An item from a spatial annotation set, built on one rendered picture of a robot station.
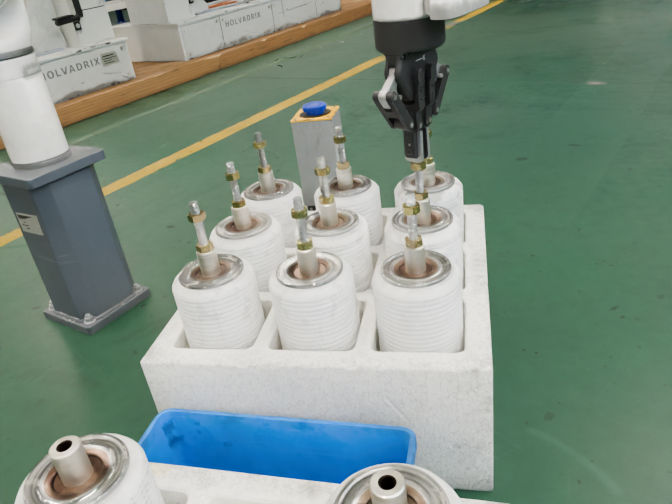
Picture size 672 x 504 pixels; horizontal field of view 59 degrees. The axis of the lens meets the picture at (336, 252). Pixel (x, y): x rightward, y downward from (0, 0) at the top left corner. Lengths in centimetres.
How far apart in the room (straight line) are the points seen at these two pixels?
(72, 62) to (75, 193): 184
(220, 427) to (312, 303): 19
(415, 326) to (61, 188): 67
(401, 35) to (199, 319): 37
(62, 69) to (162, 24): 70
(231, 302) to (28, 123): 53
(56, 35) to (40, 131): 201
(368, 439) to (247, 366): 15
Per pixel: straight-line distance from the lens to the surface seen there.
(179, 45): 331
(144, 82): 303
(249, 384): 68
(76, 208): 110
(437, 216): 75
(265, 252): 77
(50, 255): 114
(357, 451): 68
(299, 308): 64
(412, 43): 64
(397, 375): 63
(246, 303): 69
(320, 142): 100
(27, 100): 107
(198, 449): 76
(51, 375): 110
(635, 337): 99
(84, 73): 293
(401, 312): 62
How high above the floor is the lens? 58
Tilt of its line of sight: 28 degrees down
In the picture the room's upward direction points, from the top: 8 degrees counter-clockwise
